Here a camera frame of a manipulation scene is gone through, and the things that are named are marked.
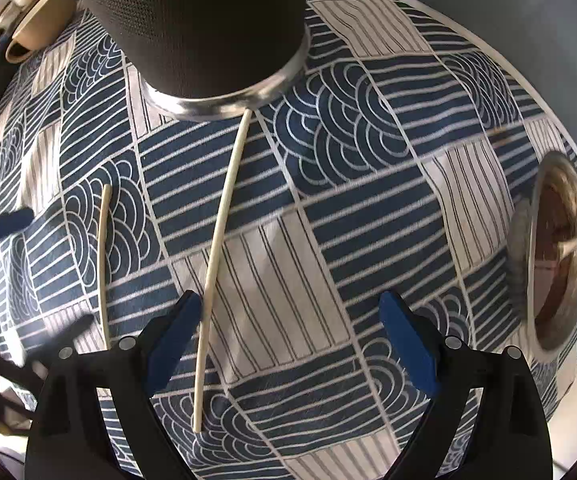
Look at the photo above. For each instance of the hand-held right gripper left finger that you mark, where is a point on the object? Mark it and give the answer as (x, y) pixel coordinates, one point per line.
(173, 345)

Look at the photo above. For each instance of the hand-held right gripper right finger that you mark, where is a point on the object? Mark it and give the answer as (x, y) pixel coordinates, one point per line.
(411, 345)

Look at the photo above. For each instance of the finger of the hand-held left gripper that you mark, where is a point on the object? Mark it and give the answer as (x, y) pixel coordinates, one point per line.
(8, 222)
(3, 370)

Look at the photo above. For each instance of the pale wooden chopstick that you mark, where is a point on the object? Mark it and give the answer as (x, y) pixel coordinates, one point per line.
(103, 260)
(218, 245)

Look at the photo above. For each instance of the black metal tumbler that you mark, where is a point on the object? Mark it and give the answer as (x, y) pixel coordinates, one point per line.
(193, 25)

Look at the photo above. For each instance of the blue white patterned tablecloth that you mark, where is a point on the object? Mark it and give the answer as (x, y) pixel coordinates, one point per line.
(368, 240)

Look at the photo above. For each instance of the metal bowl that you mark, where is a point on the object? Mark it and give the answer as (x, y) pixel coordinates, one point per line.
(518, 245)

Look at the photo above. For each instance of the brown sauce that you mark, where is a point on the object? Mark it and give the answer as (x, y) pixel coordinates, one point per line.
(550, 280)

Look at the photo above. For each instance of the beige ceramic mug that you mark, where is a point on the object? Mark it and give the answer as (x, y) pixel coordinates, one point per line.
(43, 20)

